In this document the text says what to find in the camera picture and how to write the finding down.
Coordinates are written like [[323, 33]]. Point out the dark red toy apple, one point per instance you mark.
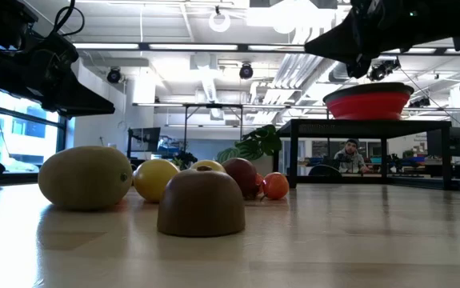
[[242, 176]]

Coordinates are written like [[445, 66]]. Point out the small orange toy fruit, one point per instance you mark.
[[276, 186]]

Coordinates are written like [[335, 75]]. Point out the black metal rack frame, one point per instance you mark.
[[213, 106]]

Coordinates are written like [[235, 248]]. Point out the black office chair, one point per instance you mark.
[[325, 171]]

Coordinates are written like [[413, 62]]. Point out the long ceiling light strip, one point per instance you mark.
[[105, 46]]

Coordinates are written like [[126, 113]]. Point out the black computer monitor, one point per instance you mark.
[[459, 142], [145, 138]]

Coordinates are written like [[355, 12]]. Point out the black perforated metal stand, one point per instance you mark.
[[365, 129]]

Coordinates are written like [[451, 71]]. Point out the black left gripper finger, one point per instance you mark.
[[77, 98], [85, 113]]

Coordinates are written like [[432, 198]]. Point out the person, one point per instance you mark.
[[349, 158]]

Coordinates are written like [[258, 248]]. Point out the red collapsible bowl grey rim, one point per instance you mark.
[[367, 106]]

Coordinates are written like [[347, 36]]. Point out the brown kiwi half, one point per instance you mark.
[[201, 204]]

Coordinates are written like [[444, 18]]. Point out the black ceiling spotlight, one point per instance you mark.
[[381, 70], [419, 102], [246, 71], [113, 75]]

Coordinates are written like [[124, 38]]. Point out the striped-leaf plant in white pot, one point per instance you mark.
[[259, 144]]

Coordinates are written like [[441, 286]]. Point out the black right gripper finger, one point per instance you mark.
[[341, 40]]

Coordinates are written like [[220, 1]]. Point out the olive green whole kiwi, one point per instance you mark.
[[83, 178]]

